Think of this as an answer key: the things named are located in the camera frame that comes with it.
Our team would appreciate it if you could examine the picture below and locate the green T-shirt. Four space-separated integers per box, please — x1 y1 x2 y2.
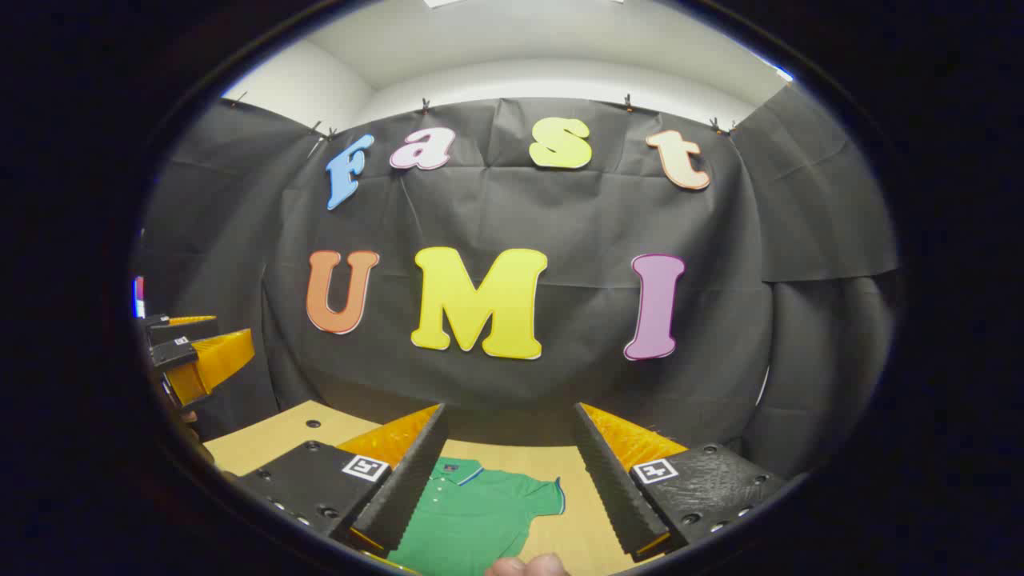
387 456 566 576

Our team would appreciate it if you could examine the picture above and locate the black backdrop cloth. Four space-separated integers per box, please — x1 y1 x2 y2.
134 84 901 481

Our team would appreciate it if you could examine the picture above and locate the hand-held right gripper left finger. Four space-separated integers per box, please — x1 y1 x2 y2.
236 402 450 575

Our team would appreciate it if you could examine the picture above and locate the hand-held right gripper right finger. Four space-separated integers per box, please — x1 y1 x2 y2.
572 402 791 563

